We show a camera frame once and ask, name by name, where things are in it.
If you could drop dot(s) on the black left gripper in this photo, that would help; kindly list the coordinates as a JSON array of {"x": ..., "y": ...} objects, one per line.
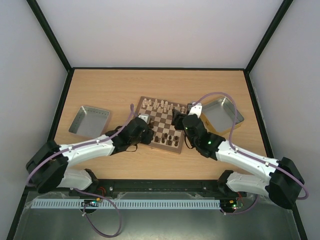
[{"x": 147, "y": 139}]

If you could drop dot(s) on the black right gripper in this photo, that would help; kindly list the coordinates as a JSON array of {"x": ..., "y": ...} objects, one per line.
[{"x": 178, "y": 120}]

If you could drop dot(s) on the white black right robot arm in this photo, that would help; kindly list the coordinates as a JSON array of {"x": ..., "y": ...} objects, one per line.
[{"x": 261, "y": 167}]

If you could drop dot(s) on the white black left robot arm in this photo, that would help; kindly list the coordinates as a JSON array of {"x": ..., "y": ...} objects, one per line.
[{"x": 51, "y": 166}]

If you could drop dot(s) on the wooden chess board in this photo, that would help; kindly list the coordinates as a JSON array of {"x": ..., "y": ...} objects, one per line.
[{"x": 161, "y": 125}]

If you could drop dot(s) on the dark placed piece far right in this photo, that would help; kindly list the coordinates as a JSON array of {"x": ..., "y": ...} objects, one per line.
[{"x": 176, "y": 141}]

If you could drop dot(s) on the dark placed piece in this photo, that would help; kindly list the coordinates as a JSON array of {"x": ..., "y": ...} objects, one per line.
[
  {"x": 169, "y": 140},
  {"x": 176, "y": 141}
]

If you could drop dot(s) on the metal tin lid left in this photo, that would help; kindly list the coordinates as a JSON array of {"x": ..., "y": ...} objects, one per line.
[{"x": 90, "y": 122}]

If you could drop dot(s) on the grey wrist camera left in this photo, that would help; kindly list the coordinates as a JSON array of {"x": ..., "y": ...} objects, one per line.
[{"x": 145, "y": 117}]

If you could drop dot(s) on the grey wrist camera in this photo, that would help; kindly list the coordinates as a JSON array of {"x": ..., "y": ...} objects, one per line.
[
  {"x": 196, "y": 110},
  {"x": 145, "y": 117}
]

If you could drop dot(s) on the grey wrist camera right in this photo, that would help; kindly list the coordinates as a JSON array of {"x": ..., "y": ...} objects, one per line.
[{"x": 196, "y": 110}]

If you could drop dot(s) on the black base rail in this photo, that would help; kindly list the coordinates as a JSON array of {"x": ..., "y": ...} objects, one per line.
[{"x": 160, "y": 186}]

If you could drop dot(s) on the black enclosure frame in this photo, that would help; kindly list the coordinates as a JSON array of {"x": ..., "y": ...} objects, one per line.
[{"x": 281, "y": 12}]

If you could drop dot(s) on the slotted white cable duct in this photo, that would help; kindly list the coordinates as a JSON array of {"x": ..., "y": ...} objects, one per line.
[{"x": 128, "y": 204}]

